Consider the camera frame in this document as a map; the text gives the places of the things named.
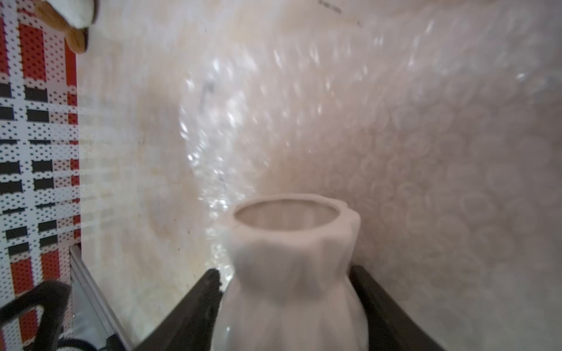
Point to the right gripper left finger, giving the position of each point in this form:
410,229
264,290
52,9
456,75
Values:
190,324

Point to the aluminium front rail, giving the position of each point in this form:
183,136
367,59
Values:
93,319

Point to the small white ribbed vase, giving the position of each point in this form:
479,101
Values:
290,289

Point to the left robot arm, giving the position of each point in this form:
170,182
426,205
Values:
59,316

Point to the brown white plush dog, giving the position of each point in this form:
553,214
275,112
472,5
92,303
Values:
71,17

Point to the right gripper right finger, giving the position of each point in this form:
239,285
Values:
389,327

